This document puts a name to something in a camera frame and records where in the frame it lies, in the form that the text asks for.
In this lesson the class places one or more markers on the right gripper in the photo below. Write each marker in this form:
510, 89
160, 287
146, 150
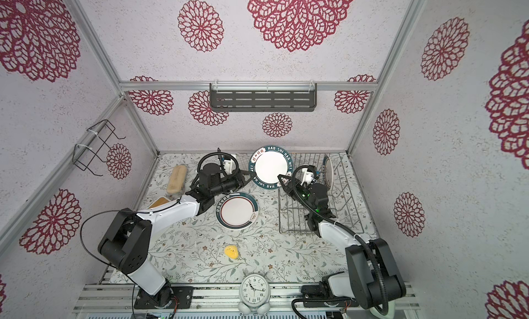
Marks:
298, 182

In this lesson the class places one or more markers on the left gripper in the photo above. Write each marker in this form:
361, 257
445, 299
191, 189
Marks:
240, 178

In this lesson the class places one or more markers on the dark lettered rim plate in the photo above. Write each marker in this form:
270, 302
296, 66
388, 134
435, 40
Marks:
268, 162

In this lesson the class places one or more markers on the dark rimmed plate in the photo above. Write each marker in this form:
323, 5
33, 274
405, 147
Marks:
327, 166

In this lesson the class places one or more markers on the plaid beige plate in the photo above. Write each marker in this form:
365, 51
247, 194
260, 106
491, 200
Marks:
241, 166

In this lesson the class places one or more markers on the green rimmed white plate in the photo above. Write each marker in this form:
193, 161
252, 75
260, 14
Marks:
233, 224

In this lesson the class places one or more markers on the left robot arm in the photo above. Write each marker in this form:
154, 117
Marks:
127, 240

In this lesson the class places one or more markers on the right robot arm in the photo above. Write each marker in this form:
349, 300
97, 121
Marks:
372, 279

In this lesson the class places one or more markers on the yellow cheese toy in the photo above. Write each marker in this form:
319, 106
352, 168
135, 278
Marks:
231, 251

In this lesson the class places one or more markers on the yellow tray with blue item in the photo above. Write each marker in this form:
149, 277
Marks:
159, 202

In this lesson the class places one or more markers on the white alarm clock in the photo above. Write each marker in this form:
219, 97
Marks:
254, 294

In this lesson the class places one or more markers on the wire dish rack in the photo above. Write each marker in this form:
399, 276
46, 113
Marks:
345, 201

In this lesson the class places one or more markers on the grey wall shelf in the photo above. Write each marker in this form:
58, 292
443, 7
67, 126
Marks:
263, 98

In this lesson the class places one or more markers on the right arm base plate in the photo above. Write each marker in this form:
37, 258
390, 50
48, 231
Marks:
317, 296

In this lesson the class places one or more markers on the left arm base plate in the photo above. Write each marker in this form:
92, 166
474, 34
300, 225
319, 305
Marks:
178, 297

